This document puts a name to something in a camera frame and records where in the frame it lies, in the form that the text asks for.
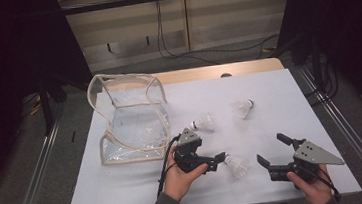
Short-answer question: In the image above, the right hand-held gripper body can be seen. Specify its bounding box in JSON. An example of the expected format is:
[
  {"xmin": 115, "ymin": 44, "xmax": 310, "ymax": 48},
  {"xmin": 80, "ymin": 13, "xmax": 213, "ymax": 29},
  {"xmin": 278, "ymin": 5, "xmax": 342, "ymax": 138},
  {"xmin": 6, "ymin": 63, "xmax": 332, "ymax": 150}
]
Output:
[{"xmin": 264, "ymin": 136, "xmax": 348, "ymax": 192}]

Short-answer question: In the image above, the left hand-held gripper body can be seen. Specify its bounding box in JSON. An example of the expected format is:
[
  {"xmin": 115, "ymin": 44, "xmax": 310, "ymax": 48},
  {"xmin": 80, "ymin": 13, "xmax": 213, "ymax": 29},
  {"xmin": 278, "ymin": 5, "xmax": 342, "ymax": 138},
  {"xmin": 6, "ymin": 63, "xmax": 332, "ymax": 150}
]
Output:
[{"xmin": 171, "ymin": 125, "xmax": 219, "ymax": 177}]

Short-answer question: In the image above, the clear plastic bag beige trim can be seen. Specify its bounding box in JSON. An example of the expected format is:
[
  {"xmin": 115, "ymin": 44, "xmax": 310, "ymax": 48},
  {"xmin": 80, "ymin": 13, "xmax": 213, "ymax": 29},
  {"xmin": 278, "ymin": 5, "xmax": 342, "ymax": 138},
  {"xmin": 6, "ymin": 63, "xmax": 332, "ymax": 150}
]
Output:
[{"xmin": 84, "ymin": 67, "xmax": 175, "ymax": 168}]

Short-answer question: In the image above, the person's left hand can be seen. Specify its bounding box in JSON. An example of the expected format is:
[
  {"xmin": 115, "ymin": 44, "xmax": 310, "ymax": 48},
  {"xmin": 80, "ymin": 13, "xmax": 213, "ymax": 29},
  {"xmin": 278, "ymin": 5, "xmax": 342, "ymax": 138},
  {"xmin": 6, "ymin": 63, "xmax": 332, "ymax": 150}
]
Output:
[{"xmin": 157, "ymin": 143, "xmax": 212, "ymax": 203}]

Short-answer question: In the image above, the person's right hand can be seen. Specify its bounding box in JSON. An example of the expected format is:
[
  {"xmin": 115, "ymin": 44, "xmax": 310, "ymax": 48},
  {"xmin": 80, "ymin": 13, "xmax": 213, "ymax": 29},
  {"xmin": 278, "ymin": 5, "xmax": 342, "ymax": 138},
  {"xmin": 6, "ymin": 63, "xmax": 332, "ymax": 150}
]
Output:
[{"xmin": 285, "ymin": 162, "xmax": 333, "ymax": 204}]

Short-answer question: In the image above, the beige wooden cabinet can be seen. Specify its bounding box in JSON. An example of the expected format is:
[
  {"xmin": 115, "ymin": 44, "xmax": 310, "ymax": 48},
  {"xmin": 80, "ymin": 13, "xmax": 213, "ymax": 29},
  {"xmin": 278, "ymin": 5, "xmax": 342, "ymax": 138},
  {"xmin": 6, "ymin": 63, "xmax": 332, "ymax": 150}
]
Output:
[{"xmin": 57, "ymin": 0, "xmax": 299, "ymax": 76}]

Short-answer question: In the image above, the dark curtain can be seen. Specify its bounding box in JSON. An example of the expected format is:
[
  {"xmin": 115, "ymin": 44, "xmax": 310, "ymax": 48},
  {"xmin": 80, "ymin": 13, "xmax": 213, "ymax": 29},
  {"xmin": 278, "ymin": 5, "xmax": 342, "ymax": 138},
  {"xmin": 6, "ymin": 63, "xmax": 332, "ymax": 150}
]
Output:
[
  {"xmin": 0, "ymin": 0, "xmax": 104, "ymax": 204},
  {"xmin": 274, "ymin": 0, "xmax": 362, "ymax": 136}
]

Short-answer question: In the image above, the black metal stand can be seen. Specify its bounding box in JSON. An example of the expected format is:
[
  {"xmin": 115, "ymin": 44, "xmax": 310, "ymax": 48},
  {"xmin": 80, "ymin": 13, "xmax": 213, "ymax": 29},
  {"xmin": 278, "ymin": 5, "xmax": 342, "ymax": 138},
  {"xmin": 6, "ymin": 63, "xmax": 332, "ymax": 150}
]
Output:
[{"xmin": 36, "ymin": 72, "xmax": 72, "ymax": 136}]

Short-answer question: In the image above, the right hand-held gripper cable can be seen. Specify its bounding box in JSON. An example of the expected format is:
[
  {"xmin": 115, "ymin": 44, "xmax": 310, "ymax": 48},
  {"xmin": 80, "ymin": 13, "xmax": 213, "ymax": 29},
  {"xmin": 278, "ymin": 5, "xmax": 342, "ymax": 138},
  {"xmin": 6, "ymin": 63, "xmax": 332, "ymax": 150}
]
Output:
[{"xmin": 304, "ymin": 161, "xmax": 343, "ymax": 204}]

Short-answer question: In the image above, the hand-held gripper cable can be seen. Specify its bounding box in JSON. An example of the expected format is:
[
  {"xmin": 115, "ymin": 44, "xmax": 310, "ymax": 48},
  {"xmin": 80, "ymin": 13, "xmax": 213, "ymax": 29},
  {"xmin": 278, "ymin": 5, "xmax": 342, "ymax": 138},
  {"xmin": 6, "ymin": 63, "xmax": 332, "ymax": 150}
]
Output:
[
  {"xmin": 151, "ymin": 134, "xmax": 186, "ymax": 199},
  {"xmin": 304, "ymin": 161, "xmax": 343, "ymax": 204}
]

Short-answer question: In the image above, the left hand-held gripper cable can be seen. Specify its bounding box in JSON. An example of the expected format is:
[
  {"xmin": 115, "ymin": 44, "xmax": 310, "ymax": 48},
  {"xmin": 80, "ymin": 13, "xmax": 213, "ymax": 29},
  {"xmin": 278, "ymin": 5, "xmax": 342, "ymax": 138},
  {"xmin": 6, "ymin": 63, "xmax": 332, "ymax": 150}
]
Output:
[{"xmin": 151, "ymin": 134, "xmax": 186, "ymax": 199}]

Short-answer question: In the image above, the metal floor rail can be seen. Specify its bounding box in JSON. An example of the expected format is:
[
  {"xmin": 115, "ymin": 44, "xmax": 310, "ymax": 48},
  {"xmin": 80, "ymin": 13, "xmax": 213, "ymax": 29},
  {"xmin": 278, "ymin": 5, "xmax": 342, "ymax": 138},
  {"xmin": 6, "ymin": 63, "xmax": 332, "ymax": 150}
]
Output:
[
  {"xmin": 0, "ymin": 118, "xmax": 70, "ymax": 204},
  {"xmin": 298, "ymin": 61, "xmax": 362, "ymax": 204}
]

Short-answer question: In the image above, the black floor cable bundle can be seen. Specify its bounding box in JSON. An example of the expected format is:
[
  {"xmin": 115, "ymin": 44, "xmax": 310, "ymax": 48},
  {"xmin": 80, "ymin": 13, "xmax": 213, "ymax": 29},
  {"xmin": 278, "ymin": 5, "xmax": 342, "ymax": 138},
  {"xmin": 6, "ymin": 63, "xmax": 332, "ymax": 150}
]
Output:
[{"xmin": 301, "ymin": 58, "xmax": 342, "ymax": 108}]

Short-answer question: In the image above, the black power cable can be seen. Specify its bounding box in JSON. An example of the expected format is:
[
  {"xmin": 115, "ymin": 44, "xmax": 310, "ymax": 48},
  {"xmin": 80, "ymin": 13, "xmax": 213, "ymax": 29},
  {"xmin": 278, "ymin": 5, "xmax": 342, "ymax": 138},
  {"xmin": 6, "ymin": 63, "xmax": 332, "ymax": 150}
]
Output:
[
  {"xmin": 152, "ymin": 0, "xmax": 224, "ymax": 71},
  {"xmin": 156, "ymin": 0, "xmax": 282, "ymax": 62}
]

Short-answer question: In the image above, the floor cable bundle yellow strand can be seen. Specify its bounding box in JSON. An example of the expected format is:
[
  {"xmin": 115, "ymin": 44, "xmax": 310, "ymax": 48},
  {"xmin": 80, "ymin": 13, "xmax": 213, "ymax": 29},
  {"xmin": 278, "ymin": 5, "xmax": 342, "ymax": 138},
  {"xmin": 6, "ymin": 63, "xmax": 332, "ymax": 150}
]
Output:
[{"xmin": 18, "ymin": 90, "xmax": 45, "ymax": 119}]

